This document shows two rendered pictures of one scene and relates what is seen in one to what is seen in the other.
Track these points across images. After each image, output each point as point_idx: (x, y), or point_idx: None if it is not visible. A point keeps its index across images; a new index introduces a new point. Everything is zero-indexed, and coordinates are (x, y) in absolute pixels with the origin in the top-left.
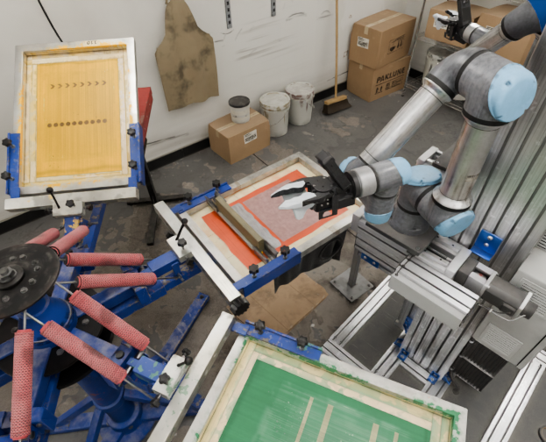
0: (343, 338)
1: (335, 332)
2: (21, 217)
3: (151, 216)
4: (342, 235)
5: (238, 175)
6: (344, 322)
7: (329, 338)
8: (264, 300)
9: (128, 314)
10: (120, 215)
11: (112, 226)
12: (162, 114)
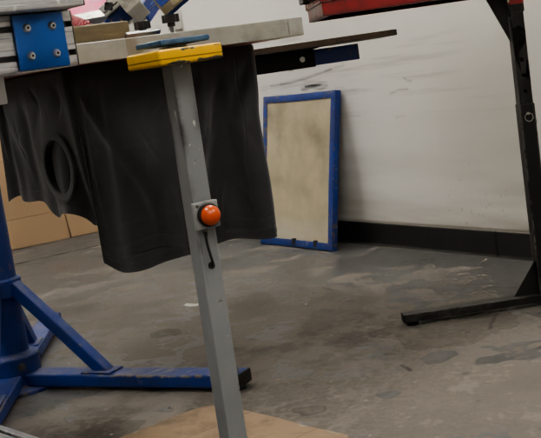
0: None
1: (8, 428)
2: (449, 235)
3: (492, 298)
4: (71, 142)
5: None
6: (30, 435)
7: None
8: (214, 434)
9: None
10: (498, 289)
11: (459, 292)
12: None
